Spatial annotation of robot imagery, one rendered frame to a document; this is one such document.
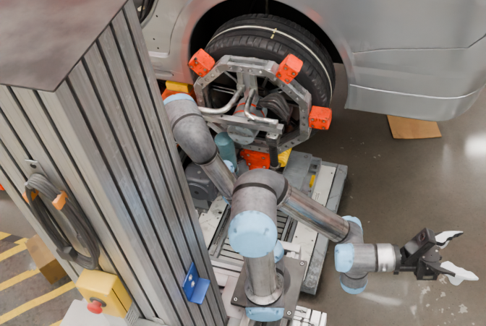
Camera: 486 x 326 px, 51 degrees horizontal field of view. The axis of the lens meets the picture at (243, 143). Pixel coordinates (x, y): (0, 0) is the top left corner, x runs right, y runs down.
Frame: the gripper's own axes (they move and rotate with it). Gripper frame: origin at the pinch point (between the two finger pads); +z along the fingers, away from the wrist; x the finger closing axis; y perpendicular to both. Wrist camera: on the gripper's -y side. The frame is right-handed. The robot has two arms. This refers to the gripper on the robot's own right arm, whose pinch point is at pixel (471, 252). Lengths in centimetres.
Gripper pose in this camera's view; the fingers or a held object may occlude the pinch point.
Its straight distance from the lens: 148.7
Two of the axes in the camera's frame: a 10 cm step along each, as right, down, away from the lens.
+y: 0.9, 7.7, 6.4
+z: 9.9, -0.2, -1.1
